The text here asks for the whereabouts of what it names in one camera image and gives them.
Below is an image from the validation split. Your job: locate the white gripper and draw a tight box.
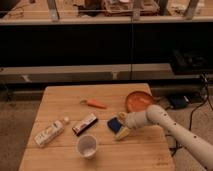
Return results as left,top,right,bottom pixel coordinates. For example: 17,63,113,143
125,111,148,129

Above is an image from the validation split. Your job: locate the clear plastic cup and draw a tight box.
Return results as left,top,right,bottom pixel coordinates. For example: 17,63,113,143
76,134,97,159

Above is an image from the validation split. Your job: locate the black cable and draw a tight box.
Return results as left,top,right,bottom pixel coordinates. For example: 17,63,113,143
160,73,213,158

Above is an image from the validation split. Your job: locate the black monitor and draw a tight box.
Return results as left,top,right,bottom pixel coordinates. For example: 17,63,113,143
170,49,213,75

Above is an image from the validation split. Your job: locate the orange plate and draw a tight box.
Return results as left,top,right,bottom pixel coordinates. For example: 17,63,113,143
125,91,155,112

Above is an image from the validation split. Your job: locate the brown chocolate bar box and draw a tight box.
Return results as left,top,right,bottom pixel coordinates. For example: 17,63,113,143
72,113,98,136

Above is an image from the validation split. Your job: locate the black power adapter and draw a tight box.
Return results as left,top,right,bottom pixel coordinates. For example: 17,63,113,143
168,94,189,109

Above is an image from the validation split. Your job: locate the orange carrot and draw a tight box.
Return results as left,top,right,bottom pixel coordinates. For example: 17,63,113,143
80,99,107,109

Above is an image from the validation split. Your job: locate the white plastic bottle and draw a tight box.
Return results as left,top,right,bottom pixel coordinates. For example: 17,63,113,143
34,117,70,148

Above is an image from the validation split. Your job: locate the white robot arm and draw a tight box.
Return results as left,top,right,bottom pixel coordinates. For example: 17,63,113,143
125,105,213,171

